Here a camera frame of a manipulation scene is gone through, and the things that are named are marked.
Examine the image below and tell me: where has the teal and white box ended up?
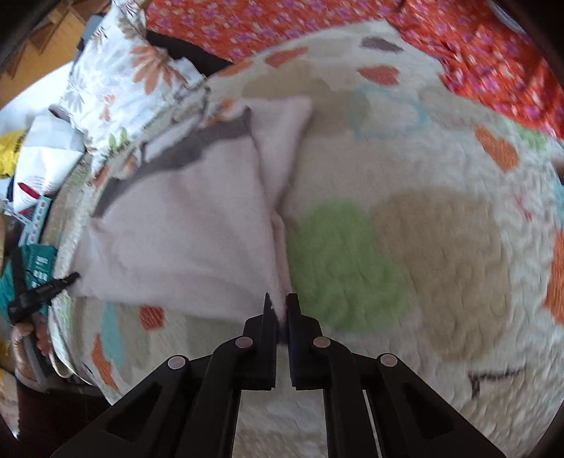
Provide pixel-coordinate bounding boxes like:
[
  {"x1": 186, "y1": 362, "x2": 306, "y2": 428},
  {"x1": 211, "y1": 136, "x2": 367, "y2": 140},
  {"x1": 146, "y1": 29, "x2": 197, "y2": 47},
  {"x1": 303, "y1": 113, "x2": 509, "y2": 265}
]
[{"x1": 18, "y1": 196, "x2": 54, "y2": 246}]

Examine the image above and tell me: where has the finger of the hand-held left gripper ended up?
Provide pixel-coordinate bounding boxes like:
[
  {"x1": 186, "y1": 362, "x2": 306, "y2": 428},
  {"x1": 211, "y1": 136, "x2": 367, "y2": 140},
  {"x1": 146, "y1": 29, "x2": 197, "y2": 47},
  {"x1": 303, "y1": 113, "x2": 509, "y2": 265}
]
[{"x1": 8, "y1": 272, "x2": 81, "y2": 325}]

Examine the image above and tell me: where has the white floral pillow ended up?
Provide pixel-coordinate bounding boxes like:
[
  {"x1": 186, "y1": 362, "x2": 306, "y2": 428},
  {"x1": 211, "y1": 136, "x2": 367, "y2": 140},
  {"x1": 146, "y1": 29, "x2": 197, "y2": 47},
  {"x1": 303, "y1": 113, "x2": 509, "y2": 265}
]
[{"x1": 59, "y1": 0, "x2": 209, "y2": 156}]

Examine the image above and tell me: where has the white plastic bag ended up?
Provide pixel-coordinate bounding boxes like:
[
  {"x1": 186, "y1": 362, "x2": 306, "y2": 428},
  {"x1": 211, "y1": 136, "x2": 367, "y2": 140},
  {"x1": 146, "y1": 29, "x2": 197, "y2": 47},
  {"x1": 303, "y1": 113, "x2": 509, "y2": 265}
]
[{"x1": 12, "y1": 113, "x2": 87, "y2": 213}]

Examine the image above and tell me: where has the patchwork patterned fleece blanket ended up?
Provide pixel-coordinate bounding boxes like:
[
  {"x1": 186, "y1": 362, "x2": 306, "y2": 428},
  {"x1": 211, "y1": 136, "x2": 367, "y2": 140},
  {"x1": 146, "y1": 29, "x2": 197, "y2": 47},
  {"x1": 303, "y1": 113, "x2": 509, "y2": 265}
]
[{"x1": 48, "y1": 19, "x2": 564, "y2": 458}]

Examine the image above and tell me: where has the person's left hand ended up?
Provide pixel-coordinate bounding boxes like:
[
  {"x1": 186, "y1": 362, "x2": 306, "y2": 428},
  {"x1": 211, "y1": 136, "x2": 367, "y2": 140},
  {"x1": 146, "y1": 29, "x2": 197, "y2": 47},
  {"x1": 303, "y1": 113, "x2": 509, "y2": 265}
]
[{"x1": 11, "y1": 318, "x2": 56, "y2": 380}]

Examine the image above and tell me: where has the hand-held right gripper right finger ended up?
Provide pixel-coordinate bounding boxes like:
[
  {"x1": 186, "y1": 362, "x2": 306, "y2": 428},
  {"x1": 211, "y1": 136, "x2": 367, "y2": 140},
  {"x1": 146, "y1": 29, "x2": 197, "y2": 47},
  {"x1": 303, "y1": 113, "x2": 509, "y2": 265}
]
[{"x1": 286, "y1": 293, "x2": 508, "y2": 458}]

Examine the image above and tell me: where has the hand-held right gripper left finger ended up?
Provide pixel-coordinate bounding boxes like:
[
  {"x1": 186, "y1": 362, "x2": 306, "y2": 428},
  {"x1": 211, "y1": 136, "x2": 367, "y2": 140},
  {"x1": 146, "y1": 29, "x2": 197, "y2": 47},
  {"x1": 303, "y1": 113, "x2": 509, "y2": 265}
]
[{"x1": 50, "y1": 292, "x2": 278, "y2": 458}]

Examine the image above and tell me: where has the pale pink cloth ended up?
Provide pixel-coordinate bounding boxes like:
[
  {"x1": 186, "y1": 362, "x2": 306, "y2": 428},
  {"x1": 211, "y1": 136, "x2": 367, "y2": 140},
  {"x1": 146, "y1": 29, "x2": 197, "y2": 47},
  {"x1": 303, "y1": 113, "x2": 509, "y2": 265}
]
[{"x1": 72, "y1": 95, "x2": 315, "y2": 323}]

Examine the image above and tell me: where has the yellow plastic bag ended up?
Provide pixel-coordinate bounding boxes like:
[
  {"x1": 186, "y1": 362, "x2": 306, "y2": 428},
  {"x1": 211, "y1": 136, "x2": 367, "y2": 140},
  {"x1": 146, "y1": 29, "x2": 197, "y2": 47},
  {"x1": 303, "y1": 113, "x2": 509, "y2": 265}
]
[{"x1": 0, "y1": 129, "x2": 28, "y2": 179}]

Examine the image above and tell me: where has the orange floral bed sheet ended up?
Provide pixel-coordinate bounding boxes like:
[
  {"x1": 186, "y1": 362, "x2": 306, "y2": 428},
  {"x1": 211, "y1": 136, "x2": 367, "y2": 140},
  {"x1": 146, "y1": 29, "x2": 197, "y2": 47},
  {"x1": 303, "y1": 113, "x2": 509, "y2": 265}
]
[{"x1": 145, "y1": 0, "x2": 564, "y2": 142}]

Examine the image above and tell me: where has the wooden furniture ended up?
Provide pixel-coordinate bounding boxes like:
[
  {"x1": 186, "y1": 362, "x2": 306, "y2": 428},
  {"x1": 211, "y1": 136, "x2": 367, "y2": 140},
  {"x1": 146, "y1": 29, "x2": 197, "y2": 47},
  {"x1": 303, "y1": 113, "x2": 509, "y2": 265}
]
[{"x1": 8, "y1": 0, "x2": 116, "y2": 81}]

